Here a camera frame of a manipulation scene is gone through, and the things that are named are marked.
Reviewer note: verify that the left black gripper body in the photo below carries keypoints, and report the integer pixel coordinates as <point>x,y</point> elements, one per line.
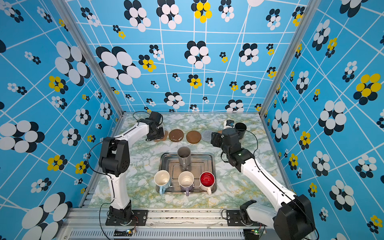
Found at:
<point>159,134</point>

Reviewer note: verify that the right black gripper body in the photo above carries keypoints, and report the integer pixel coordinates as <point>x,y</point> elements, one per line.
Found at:
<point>219,141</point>

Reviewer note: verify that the paw print wooden coaster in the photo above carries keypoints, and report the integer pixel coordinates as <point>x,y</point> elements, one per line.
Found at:
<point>164,137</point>

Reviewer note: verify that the black mug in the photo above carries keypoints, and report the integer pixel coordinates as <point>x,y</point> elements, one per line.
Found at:
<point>241,129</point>

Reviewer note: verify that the round brown coaster front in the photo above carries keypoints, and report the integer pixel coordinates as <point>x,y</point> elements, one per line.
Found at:
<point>176,135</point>

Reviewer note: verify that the round brown coaster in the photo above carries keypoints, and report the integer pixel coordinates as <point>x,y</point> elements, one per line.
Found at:
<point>193,137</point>
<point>176,135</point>

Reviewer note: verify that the grey silicone round coaster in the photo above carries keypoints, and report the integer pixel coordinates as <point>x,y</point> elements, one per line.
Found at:
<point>207,135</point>

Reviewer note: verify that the grey metallic mug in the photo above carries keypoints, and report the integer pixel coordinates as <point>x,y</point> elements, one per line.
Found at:
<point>185,157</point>

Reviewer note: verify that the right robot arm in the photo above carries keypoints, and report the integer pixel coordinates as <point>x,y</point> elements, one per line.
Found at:
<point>291,216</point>

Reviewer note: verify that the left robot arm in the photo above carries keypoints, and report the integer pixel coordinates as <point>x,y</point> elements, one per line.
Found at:
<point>115,160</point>

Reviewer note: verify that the metal serving tray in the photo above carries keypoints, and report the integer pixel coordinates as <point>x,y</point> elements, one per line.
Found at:
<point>200,163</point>

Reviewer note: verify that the red interior white mug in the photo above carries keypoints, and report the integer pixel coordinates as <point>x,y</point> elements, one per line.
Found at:
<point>207,181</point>

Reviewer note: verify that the white mug blue handle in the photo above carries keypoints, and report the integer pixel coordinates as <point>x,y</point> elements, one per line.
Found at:
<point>163,180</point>

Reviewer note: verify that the white mug purple handle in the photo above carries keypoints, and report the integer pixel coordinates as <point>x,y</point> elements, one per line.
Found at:
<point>186,181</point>

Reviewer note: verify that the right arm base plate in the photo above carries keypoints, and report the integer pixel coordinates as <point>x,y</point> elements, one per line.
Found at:
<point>233,218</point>

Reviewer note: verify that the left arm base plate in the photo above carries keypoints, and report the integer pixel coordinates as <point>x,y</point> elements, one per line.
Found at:
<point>127,218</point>

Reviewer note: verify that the aluminium front frame rail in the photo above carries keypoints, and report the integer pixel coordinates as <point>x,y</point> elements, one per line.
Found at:
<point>162,224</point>

